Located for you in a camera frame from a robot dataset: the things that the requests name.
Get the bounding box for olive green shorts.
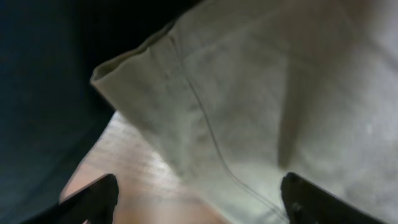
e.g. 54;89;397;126
91;0;397;223

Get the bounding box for black garment under t-shirt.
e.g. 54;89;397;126
1;0;194;223

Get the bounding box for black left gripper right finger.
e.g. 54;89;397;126
280;172;384;224

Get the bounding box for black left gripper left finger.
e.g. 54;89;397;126
22;174;119;224

